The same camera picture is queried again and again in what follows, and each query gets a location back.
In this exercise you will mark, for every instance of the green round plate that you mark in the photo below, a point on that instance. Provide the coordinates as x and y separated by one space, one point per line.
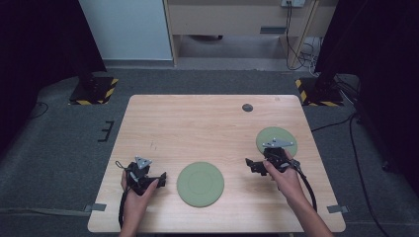
276 135
200 184

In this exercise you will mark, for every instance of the grey desk label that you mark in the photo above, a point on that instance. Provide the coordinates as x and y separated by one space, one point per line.
272 30

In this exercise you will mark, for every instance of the black yellow striped stand base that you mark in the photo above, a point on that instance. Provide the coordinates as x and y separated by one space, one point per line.
318 94
94 90

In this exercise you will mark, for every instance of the grey round table grommet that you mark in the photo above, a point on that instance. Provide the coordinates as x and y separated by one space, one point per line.
247 107

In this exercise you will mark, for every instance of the grey power strip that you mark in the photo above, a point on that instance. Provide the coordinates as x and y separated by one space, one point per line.
293 2

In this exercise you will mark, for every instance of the dark curtain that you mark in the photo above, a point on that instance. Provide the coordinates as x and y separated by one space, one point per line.
378 49
39 49

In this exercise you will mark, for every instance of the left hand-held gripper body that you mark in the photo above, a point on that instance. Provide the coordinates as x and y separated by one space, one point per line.
138 171

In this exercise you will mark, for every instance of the person's left hand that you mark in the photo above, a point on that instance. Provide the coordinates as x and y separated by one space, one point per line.
135 204

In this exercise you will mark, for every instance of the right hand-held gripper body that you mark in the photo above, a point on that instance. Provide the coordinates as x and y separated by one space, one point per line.
276 156

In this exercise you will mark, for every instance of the grey tape piece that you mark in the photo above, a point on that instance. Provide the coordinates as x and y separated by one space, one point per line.
337 208
97 207

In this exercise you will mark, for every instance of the person's right hand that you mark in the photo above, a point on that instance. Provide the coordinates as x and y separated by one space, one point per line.
290 184

